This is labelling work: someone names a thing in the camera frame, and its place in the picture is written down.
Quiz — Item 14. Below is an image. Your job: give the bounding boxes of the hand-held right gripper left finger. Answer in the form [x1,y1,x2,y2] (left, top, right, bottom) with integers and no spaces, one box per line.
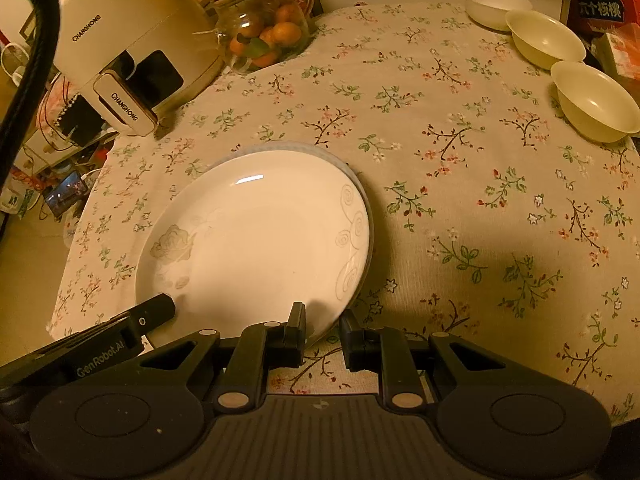
[122,301,308,411]

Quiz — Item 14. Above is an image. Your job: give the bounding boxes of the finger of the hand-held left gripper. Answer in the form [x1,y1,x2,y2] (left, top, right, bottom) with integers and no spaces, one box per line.
[125,293,177,336]

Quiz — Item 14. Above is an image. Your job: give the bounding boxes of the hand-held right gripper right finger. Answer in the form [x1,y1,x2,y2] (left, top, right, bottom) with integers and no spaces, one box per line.
[339,309,553,411]

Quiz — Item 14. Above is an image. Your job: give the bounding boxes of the white rose print plate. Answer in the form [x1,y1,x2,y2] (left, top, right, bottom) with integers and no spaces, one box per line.
[135,152,374,351]

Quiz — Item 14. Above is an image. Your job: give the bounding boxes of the cream bowl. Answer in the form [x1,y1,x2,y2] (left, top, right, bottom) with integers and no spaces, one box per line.
[505,9,587,70]
[551,60,640,143]

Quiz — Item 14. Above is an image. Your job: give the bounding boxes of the white bowl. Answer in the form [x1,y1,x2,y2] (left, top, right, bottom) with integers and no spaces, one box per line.
[461,0,533,31]

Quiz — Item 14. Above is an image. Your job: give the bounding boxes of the small lit screen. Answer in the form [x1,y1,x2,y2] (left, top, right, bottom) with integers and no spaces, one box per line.
[42,170,91,211]

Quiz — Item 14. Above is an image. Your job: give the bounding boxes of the black circuit board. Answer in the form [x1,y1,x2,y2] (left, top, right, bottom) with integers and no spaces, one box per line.
[54,94,108,142]

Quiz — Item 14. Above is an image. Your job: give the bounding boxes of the floral tablecloth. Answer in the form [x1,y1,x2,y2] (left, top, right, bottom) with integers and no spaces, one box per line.
[45,2,640,426]

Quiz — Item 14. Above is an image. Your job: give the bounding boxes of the clear glass jar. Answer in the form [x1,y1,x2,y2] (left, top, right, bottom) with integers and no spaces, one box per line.
[210,0,313,73]

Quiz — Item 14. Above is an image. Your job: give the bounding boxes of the white air fryer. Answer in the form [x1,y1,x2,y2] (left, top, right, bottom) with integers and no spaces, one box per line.
[50,0,226,138]

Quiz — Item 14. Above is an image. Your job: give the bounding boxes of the pile of small oranges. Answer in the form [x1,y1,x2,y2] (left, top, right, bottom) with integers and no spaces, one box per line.
[227,2,306,68]

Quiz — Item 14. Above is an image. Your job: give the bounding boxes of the clear plastic bag orange contents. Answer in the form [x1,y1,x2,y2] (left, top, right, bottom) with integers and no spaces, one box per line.
[597,25,640,81]

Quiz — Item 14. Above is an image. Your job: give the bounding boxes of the red cardboard box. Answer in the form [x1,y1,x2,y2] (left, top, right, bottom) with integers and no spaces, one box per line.
[567,0,640,36]

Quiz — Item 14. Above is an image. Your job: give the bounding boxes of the black cable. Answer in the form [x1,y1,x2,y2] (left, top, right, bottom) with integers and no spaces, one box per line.
[0,0,63,196]

